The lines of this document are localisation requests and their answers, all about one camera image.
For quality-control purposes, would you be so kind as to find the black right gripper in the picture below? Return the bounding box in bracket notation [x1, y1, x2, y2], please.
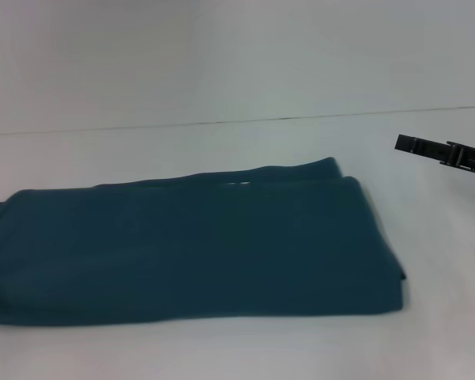
[394, 134, 475, 177]

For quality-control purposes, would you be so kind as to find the teal blue t-shirt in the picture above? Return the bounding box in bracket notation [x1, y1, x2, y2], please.
[0, 157, 371, 328]

